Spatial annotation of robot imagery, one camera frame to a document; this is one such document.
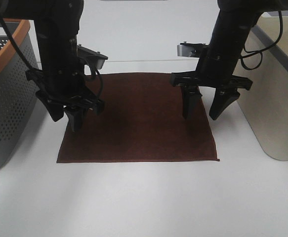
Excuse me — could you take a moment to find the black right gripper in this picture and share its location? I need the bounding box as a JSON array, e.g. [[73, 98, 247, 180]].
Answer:
[[170, 49, 252, 120]]

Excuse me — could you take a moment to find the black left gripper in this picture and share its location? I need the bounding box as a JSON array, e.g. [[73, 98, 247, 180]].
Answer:
[[26, 69, 105, 132]]

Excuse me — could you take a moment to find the dark brown towel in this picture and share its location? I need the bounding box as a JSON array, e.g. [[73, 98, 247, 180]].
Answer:
[[57, 73, 218, 163]]

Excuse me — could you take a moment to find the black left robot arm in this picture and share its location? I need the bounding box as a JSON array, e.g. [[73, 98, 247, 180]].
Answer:
[[0, 0, 107, 132]]

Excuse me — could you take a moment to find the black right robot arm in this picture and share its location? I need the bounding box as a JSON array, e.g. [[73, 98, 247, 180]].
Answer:
[[170, 0, 288, 120]]

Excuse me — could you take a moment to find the grey perforated basket orange rim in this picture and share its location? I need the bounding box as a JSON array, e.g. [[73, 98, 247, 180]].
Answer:
[[0, 24, 37, 168]]

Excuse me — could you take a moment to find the beige basket with grey rim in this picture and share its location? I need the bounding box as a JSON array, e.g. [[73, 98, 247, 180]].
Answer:
[[234, 11, 288, 160]]

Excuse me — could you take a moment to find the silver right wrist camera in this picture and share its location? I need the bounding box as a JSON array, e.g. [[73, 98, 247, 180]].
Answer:
[[177, 42, 208, 58]]

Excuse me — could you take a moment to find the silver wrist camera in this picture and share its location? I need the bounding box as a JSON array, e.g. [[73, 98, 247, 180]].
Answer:
[[77, 44, 108, 70], [177, 42, 208, 58]]

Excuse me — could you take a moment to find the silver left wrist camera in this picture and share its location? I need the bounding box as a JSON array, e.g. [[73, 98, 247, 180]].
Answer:
[[77, 44, 108, 70]]

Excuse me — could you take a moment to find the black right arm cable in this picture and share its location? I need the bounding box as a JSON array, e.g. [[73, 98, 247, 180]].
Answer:
[[240, 9, 283, 70]]

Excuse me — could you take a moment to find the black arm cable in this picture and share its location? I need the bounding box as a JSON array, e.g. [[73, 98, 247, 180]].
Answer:
[[0, 0, 103, 99], [240, 9, 283, 70]]

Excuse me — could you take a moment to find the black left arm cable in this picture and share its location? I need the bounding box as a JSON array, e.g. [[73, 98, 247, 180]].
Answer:
[[0, 0, 103, 99]]

